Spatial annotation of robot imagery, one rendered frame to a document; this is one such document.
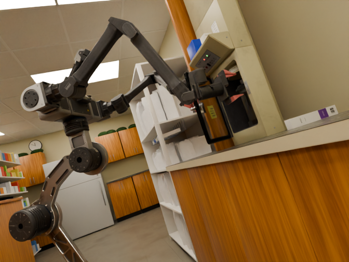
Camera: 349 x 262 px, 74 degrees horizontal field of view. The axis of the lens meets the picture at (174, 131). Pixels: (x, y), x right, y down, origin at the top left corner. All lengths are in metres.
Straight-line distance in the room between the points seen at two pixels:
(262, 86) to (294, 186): 0.64
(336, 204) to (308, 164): 0.11
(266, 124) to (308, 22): 0.61
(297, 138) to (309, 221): 0.26
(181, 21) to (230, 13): 0.45
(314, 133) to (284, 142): 0.10
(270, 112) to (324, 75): 0.38
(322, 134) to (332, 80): 0.89
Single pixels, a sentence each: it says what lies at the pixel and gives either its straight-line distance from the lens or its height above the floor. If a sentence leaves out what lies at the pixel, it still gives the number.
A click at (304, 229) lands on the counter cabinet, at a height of 0.66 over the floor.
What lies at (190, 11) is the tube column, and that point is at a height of 1.84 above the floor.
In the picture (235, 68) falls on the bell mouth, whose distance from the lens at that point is 1.36.
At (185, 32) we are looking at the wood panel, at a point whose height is 1.76.
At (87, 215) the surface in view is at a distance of 5.90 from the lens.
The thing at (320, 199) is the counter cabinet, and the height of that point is 0.76.
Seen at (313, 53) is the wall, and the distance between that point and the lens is 1.52.
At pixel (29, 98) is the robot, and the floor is 1.46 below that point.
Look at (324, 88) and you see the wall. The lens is 1.50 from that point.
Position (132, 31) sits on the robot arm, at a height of 1.53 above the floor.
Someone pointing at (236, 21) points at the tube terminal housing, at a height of 1.55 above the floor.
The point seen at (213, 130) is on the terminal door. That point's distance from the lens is 1.27.
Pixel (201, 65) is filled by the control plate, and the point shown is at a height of 1.46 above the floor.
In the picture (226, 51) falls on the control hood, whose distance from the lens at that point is 1.29.
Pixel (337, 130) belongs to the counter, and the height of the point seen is 0.92.
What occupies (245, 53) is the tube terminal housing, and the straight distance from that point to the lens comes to 1.30.
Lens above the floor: 0.96
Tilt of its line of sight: 7 degrees up
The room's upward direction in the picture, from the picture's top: 18 degrees counter-clockwise
